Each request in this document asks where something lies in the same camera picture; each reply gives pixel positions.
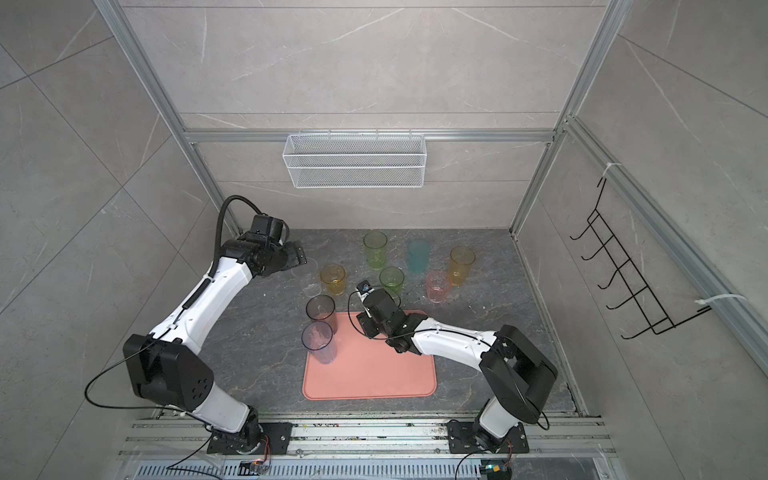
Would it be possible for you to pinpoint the dark grey tall glass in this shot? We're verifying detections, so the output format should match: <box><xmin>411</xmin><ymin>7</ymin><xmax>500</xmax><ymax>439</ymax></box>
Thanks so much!
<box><xmin>305</xmin><ymin>294</ymin><xmax>338</xmax><ymax>334</ymax></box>

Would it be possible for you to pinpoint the blue tall glass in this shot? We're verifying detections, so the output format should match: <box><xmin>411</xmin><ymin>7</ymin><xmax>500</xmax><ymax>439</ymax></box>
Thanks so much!
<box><xmin>301</xmin><ymin>321</ymin><xmax>337</xmax><ymax>365</ymax></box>

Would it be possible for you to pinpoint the green tall glass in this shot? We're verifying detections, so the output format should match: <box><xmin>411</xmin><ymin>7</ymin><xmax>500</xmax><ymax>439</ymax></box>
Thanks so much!
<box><xmin>363</xmin><ymin>231</ymin><xmax>388</xmax><ymax>270</ymax></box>

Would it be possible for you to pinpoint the clear short glass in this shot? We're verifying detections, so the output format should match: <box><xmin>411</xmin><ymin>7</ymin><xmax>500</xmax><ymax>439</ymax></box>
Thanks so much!
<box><xmin>290</xmin><ymin>257</ymin><xmax>322</xmax><ymax>297</ymax></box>

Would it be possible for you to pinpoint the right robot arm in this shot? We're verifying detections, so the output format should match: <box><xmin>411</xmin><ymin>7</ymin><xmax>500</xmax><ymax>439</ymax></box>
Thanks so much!
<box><xmin>352</xmin><ymin>281</ymin><xmax>558</xmax><ymax>453</ymax></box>

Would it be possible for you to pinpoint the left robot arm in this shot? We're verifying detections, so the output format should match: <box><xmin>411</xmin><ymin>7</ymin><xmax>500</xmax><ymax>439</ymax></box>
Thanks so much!
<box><xmin>123</xmin><ymin>213</ymin><xmax>306</xmax><ymax>452</ymax></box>

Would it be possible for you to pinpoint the pink plastic tray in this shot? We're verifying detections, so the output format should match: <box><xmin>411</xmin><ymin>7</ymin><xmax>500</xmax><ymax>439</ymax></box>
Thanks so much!
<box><xmin>302</xmin><ymin>312</ymin><xmax>437</xmax><ymax>401</ymax></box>

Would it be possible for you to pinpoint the green short glass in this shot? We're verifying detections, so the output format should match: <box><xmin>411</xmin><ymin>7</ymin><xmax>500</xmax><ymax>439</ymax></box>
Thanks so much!
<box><xmin>379</xmin><ymin>266</ymin><xmax>405</xmax><ymax>296</ymax></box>

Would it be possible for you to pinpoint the yellow short glass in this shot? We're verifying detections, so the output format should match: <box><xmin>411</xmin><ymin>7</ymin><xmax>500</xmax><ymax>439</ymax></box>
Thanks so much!
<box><xmin>320</xmin><ymin>263</ymin><xmax>347</xmax><ymax>296</ymax></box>

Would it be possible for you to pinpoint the pink short glass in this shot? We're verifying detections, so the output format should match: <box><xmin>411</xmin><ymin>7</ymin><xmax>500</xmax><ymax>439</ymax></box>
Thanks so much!
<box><xmin>426</xmin><ymin>271</ymin><xmax>452</xmax><ymax>304</ymax></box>

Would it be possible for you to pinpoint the teal tall glass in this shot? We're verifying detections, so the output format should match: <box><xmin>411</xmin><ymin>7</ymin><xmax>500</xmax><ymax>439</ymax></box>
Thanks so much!
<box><xmin>407</xmin><ymin>240</ymin><xmax>432</xmax><ymax>275</ymax></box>

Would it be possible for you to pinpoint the amber tall glass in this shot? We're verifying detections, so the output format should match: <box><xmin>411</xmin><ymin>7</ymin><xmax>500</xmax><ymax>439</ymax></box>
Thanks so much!
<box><xmin>449</xmin><ymin>246</ymin><xmax>476</xmax><ymax>286</ymax></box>

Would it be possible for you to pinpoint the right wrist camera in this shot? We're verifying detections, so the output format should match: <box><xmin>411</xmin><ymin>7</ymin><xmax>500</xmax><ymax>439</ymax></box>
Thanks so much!
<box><xmin>356</xmin><ymin>280</ymin><xmax>374</xmax><ymax>299</ymax></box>

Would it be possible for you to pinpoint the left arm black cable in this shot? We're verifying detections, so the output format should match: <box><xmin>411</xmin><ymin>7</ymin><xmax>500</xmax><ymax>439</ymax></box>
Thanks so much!
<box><xmin>209</xmin><ymin>194</ymin><xmax>264</xmax><ymax>277</ymax></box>

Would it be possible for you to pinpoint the white wire mesh basket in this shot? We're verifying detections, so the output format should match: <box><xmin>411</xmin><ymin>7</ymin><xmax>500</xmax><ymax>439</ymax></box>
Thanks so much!
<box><xmin>282</xmin><ymin>133</ymin><xmax>428</xmax><ymax>189</ymax></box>

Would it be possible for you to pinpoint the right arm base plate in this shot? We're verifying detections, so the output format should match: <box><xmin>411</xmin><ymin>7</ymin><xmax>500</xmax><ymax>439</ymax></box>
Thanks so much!
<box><xmin>445</xmin><ymin>419</ymin><xmax>530</xmax><ymax>454</ymax></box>

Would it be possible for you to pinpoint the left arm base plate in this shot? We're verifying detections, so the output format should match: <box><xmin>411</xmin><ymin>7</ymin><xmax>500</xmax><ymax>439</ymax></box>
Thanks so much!
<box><xmin>207</xmin><ymin>422</ymin><xmax>293</xmax><ymax>455</ymax></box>

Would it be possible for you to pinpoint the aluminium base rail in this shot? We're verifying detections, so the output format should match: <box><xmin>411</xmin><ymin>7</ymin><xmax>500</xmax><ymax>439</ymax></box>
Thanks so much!
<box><xmin>106</xmin><ymin>412</ymin><xmax>627</xmax><ymax>479</ymax></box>

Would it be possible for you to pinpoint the black wire hook rack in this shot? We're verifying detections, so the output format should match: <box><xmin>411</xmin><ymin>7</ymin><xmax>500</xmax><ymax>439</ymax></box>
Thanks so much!
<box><xmin>569</xmin><ymin>178</ymin><xmax>713</xmax><ymax>341</ymax></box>

